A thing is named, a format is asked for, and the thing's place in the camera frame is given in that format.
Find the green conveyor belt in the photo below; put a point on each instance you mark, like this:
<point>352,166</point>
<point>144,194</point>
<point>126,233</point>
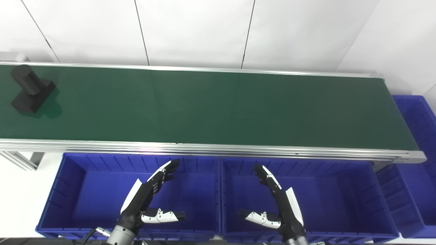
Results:
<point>218,149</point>
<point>218,109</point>

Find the black cylinder-on-block part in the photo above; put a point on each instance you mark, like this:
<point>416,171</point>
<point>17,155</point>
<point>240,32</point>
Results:
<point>32,93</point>

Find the right robot arm silver black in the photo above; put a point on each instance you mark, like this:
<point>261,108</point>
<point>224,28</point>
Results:
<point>296,241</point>

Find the aluminium conveyor support leg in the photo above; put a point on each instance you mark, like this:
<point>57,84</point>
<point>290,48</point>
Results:
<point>20,160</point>

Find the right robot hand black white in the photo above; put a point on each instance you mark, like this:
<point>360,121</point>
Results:
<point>289,212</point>

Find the blue plastic bin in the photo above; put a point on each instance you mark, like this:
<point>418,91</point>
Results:
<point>333,204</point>
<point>414,190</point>
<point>95,200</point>

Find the left robot arm silver black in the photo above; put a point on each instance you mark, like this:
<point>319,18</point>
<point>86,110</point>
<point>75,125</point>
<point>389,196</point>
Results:
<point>119,236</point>

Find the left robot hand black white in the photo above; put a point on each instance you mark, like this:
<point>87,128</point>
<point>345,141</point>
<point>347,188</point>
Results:
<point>136,204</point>

